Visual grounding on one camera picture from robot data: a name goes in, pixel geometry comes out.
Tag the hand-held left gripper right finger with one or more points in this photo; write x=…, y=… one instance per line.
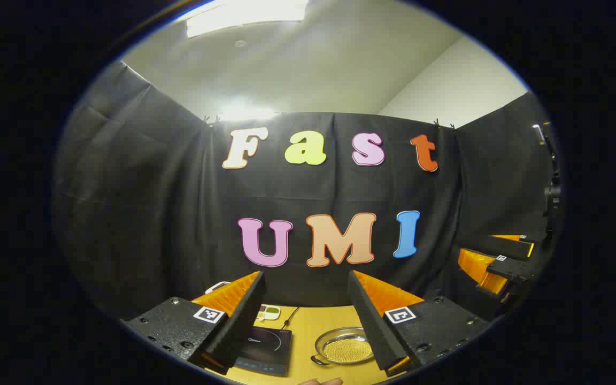
x=372, y=326

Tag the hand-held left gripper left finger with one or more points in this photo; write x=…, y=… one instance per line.
x=244, y=326

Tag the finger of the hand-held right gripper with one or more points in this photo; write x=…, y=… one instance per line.
x=506, y=247
x=514, y=270

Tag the black induction cooktop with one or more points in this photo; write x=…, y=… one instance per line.
x=268, y=347

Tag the stainless steel pot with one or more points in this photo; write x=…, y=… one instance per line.
x=325, y=342

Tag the white divided bean dish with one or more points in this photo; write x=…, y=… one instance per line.
x=270, y=312

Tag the pile of yellow soybeans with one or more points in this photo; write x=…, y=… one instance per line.
x=348, y=350

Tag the white toaster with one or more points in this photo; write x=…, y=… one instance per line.
x=217, y=286

